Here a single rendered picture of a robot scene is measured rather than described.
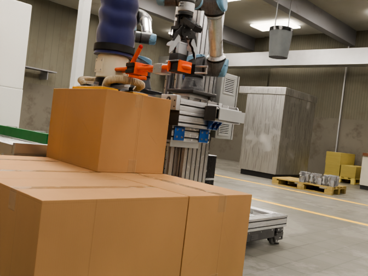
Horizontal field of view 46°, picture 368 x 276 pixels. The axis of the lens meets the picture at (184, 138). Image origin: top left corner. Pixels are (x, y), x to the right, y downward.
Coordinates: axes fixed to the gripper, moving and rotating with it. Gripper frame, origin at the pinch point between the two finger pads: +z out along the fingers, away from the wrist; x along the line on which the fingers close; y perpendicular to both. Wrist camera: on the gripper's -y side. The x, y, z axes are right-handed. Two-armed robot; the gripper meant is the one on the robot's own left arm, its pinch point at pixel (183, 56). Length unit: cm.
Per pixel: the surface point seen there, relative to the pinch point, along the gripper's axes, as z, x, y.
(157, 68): 5.8, 3.9, 13.4
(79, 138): 44, 21, 51
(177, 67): 5.4, 3.9, -1.6
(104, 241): 71, 51, -34
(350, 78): -151, -961, 466
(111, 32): -14, 8, 53
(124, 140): 42, 7, 29
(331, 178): 89, -552, 244
